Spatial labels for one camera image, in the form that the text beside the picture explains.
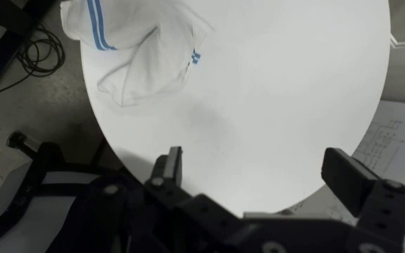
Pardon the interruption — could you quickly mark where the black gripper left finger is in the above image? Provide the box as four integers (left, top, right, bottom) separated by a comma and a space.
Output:
151, 145, 186, 189

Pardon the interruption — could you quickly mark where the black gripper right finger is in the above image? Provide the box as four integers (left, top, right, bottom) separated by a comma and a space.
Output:
321, 146, 383, 221

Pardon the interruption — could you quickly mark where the blue and white towel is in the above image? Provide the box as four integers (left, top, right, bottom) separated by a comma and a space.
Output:
59, 0, 217, 108

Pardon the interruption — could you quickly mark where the grey and black office chair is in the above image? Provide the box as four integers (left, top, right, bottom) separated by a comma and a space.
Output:
0, 130, 135, 253

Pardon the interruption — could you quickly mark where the black coiled cable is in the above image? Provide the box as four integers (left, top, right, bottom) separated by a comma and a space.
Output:
0, 24, 68, 103

